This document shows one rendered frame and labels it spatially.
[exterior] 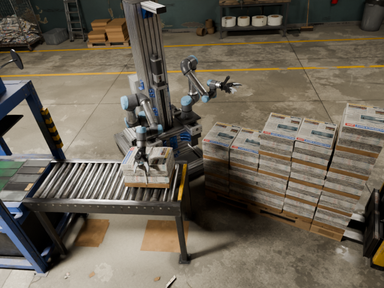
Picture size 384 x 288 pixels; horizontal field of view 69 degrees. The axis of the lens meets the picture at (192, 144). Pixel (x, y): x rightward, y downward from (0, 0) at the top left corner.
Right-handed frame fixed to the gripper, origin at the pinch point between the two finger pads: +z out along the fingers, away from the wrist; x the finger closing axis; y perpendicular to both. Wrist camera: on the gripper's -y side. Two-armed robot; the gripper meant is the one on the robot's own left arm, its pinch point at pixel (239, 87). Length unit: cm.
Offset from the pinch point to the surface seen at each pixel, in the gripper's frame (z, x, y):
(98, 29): -586, -304, 129
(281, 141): 58, 40, 16
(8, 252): -135, 224, 75
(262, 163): 44, 45, 45
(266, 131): 43, 38, 12
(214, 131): -13, 32, 37
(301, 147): 74, 39, 17
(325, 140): 90, 28, 13
